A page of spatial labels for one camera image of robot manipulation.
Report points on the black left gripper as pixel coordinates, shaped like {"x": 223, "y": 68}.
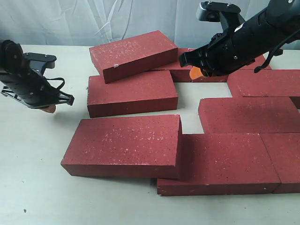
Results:
{"x": 34, "y": 91}

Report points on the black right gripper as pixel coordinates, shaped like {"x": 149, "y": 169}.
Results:
{"x": 224, "y": 54}

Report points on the red brick top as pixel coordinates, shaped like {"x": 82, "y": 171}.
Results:
{"x": 124, "y": 58}

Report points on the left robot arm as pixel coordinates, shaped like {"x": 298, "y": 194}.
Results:
{"x": 22, "y": 74}

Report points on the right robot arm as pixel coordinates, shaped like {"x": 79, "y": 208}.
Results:
{"x": 275, "y": 25}

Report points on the red brick right second row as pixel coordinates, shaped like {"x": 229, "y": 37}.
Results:
{"x": 267, "y": 83}

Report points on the red brick right third row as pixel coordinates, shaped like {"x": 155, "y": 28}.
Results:
{"x": 249, "y": 115}

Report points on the white wrinkled backdrop cloth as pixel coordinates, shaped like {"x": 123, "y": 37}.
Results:
{"x": 94, "y": 22}

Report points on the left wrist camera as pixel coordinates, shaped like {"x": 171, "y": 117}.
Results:
{"x": 40, "y": 62}

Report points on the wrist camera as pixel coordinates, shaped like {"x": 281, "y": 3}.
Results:
{"x": 227, "y": 14}
{"x": 40, "y": 62}

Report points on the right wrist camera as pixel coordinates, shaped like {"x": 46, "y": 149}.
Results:
{"x": 227, "y": 14}

